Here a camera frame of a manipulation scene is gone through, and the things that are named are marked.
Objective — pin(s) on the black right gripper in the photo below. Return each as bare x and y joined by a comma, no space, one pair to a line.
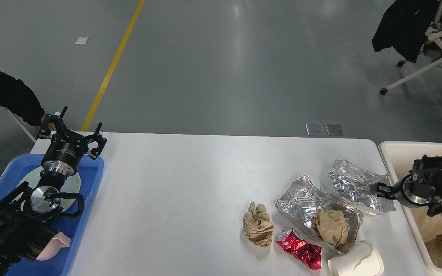
401,192

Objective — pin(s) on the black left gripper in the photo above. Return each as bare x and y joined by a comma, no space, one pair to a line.
62,156

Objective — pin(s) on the silver foil wrapper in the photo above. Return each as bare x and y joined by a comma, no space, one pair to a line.
351,184

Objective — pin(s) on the large brown paper bag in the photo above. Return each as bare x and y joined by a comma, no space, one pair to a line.
429,227

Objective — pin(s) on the pink mug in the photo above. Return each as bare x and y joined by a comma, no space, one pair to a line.
56,243

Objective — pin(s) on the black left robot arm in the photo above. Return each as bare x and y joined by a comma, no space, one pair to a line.
28,213

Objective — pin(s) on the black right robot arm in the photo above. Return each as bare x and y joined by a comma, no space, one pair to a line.
421,187

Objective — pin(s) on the tan boot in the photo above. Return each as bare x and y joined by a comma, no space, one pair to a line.
50,123

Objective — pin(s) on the blue plastic tray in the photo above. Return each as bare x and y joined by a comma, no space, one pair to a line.
90,173

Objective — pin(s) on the crumpled paper in foil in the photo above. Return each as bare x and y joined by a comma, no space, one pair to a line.
331,226

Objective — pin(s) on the white paper cup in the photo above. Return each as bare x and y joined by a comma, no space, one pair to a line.
362,260

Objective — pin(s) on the beige plastic bin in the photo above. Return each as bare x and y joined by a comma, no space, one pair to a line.
398,157

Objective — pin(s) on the right clear floor plate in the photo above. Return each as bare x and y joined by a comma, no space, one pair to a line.
334,129

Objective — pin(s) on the clear floor plate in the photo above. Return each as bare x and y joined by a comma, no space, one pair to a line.
334,129
315,129

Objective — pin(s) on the silver foil bag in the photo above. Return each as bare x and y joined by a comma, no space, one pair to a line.
302,201

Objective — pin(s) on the white floor tag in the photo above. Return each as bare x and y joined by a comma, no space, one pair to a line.
81,40

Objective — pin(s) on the left clear floor plate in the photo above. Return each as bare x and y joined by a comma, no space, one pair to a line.
315,129

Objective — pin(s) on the person in black left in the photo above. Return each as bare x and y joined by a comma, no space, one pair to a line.
20,100

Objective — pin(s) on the crushed red can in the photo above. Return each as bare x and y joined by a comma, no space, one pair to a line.
293,243

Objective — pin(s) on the crumpled brown paper ball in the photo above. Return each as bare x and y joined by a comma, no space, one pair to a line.
257,226

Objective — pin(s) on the black jacket on chair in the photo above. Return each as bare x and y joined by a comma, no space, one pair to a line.
403,27

